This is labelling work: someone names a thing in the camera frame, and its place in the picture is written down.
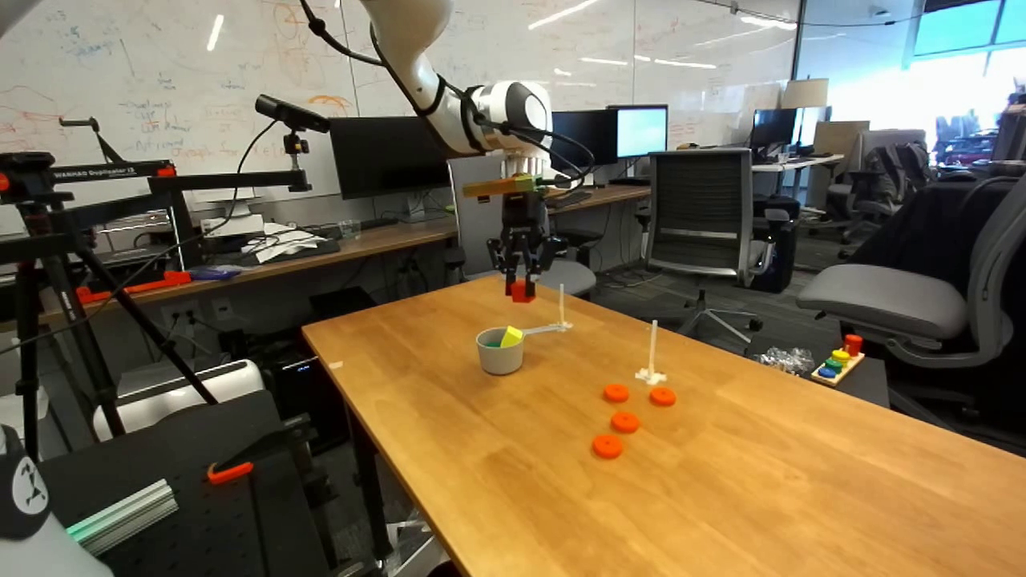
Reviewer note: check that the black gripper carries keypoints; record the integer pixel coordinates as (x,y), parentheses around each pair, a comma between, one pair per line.
(524,226)

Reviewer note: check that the red toy cube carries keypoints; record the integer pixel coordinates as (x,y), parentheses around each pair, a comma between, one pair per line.
(521,289)

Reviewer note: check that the yellow toy cube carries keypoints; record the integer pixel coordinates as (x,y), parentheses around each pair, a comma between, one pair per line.
(509,339)

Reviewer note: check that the green toy cube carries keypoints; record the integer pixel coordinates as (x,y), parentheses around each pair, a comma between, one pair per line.
(488,342)

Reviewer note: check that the grey desk partition panel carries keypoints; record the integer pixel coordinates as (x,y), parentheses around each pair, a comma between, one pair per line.
(475,230)

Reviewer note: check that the black computer monitor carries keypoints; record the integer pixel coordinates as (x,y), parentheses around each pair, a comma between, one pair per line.
(580,134)

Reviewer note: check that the tall white peg stand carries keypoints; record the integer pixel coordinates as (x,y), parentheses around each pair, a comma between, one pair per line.
(650,357)

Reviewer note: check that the orange toy disc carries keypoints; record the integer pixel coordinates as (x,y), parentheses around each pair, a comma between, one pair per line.
(616,393)
(660,397)
(607,447)
(622,420)

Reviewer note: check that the lit computer monitor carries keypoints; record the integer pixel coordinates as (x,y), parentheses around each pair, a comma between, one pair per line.
(638,130)

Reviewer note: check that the dark computer monitor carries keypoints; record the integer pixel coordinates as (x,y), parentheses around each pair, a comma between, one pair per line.
(372,159)

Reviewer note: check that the long wooden desk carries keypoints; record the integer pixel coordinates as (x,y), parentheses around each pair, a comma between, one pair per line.
(340,249)

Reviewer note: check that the black mesh office chair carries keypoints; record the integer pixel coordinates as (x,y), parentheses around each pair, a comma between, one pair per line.
(703,214)

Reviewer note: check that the white papers pile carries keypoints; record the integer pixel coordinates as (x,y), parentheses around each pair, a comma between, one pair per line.
(280,244)

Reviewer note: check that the small dark monitor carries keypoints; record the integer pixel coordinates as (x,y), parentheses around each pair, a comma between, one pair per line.
(770,130)

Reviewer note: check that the clear plastic bag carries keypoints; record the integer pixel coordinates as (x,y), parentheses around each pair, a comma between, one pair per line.
(790,357)

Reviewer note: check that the colourful wooden stacking toy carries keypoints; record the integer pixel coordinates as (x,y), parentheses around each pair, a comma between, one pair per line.
(836,360)

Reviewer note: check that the grey backed monitor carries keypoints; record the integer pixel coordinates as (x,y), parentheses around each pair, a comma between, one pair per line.
(840,137)

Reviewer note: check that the low black side table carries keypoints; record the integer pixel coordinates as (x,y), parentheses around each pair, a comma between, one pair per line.
(860,390)

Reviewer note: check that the orange and black clamp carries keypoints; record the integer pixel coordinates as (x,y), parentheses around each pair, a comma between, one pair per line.
(227,472)

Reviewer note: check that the red flat tool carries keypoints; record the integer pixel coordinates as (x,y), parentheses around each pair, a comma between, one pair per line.
(132,288)

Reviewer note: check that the grey office chair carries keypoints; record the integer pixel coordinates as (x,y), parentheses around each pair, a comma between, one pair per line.
(916,293)

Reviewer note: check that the black work table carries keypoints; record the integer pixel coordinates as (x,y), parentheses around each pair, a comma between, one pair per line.
(161,469)

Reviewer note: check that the pale green aluminium bar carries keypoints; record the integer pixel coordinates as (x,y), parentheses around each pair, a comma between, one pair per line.
(121,515)

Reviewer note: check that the black cap with logo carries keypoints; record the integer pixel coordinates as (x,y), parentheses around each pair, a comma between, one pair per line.
(21,491)

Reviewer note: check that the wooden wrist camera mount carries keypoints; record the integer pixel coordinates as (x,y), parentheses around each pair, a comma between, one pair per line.
(492,187)

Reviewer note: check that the black camera on boom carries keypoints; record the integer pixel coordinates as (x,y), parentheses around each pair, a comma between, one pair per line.
(290,115)

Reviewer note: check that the black camera tripod rig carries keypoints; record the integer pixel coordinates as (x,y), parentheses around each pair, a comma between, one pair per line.
(48,277)

